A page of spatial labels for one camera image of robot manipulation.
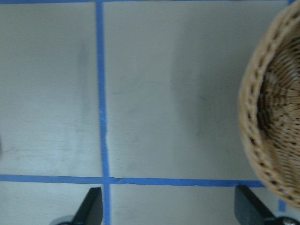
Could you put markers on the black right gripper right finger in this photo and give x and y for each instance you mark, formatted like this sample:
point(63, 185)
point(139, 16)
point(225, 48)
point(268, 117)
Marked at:
point(249, 209)

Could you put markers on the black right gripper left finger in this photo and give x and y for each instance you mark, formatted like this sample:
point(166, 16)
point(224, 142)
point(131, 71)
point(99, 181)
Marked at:
point(90, 211)

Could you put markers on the woven wicker basket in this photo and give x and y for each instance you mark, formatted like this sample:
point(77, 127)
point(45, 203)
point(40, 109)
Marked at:
point(269, 107)

